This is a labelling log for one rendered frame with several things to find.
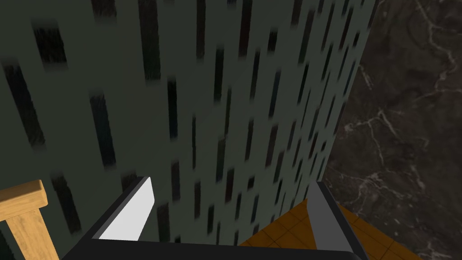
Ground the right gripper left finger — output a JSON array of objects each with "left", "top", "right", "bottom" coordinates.
[{"left": 88, "top": 176, "right": 156, "bottom": 241}]

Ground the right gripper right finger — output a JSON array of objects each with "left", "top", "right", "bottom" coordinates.
[{"left": 306, "top": 181, "right": 363, "bottom": 253}]

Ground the light wooden table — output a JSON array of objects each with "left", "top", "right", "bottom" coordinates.
[{"left": 0, "top": 179, "right": 60, "bottom": 260}]

